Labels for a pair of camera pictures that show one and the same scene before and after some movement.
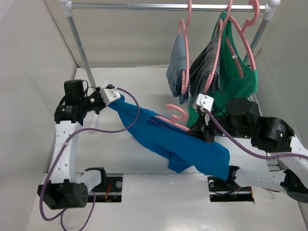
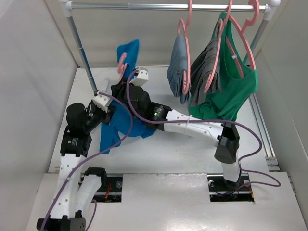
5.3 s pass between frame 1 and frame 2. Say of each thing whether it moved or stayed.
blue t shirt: moved
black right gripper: moved
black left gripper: moved
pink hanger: moved
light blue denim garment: stayed
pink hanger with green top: stayed
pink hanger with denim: stayed
